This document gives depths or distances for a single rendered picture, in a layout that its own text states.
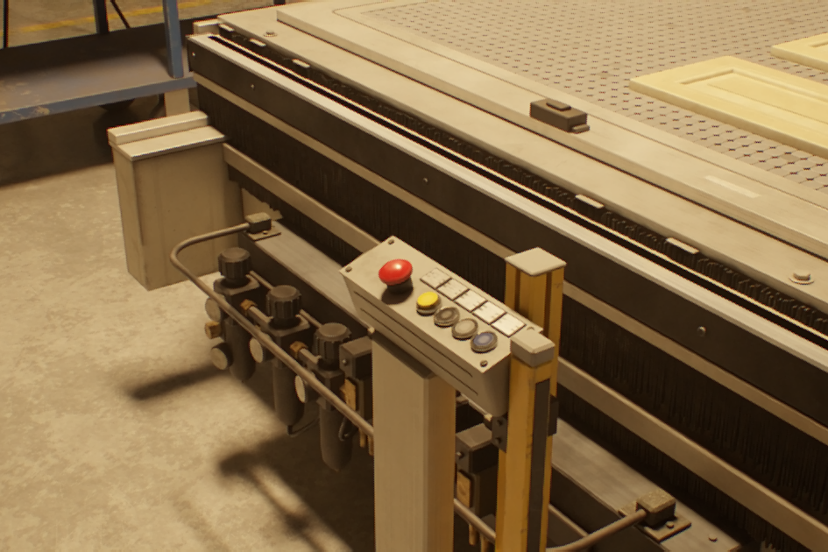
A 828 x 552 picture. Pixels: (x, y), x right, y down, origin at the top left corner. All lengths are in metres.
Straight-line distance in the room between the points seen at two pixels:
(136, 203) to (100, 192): 1.45
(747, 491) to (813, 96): 0.83
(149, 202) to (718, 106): 1.25
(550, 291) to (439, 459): 0.27
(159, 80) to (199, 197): 1.56
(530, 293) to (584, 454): 0.56
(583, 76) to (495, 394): 1.10
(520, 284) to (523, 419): 0.14
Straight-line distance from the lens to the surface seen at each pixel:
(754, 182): 1.79
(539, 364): 1.20
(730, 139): 1.96
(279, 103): 2.39
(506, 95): 2.10
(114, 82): 4.21
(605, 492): 1.70
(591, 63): 2.32
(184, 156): 2.64
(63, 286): 3.47
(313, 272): 2.27
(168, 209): 2.66
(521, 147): 1.94
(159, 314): 3.25
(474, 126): 2.03
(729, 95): 2.13
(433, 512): 1.46
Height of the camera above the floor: 1.53
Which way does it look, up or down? 27 degrees down
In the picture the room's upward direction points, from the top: straight up
